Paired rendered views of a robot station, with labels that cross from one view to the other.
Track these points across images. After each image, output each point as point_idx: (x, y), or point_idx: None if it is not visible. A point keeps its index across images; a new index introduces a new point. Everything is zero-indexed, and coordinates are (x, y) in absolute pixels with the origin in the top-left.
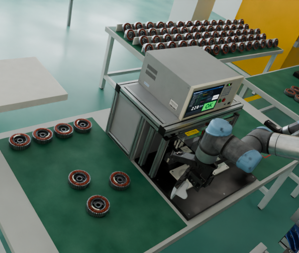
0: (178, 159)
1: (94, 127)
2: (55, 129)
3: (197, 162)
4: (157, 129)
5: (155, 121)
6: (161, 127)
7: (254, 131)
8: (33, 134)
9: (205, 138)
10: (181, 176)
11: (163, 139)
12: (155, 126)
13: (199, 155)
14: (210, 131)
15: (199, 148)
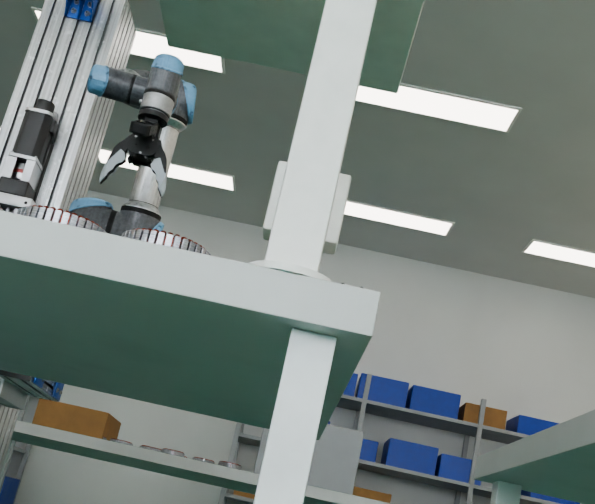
0: (151, 131)
1: None
2: None
3: (167, 122)
4: None
5: None
6: None
7: (119, 70)
8: (101, 227)
9: (177, 82)
10: (164, 152)
11: None
12: None
13: (171, 110)
14: (182, 70)
15: (171, 100)
